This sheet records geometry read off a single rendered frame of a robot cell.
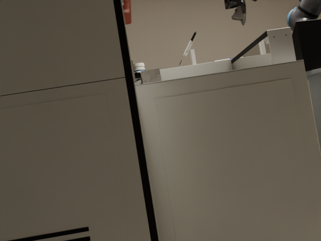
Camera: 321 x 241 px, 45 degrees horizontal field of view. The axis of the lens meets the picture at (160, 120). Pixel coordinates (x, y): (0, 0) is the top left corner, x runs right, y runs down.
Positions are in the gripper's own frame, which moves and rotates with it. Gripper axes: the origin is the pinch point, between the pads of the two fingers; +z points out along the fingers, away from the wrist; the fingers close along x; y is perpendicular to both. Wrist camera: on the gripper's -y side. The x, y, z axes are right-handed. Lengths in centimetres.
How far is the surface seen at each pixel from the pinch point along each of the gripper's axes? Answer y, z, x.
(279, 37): 0.9, 18.2, 40.0
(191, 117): 40, 43, 46
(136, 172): 62, 57, 66
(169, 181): 51, 64, 46
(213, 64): 14.8, 15.8, -15.0
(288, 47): -1.8, 22.2, 40.0
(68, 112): 79, 37, 66
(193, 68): 25.8, 16.3, -15.0
